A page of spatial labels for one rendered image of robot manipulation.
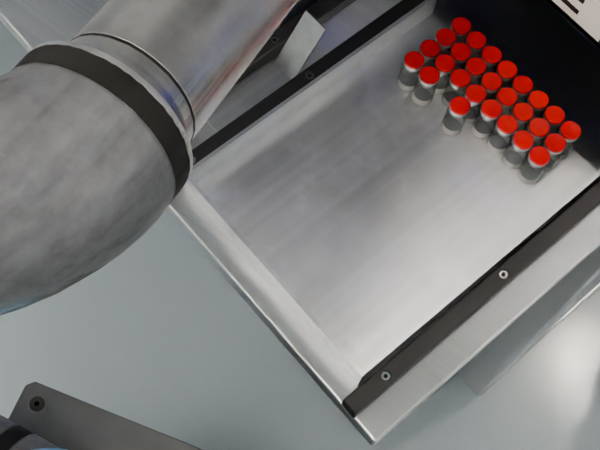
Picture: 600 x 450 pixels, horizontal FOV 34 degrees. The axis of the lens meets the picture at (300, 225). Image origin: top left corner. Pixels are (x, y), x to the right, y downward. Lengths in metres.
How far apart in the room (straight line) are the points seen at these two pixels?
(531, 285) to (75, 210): 0.64
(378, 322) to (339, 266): 0.07
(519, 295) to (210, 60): 0.56
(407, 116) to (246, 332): 0.90
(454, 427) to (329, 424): 0.23
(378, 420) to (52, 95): 0.57
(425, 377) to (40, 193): 0.59
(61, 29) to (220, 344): 0.90
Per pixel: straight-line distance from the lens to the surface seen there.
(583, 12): 0.99
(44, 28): 1.10
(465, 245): 0.98
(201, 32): 0.48
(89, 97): 0.43
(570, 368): 1.93
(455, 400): 1.86
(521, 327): 1.52
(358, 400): 0.90
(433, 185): 1.00
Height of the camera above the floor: 1.77
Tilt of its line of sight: 67 degrees down
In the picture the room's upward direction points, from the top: 8 degrees clockwise
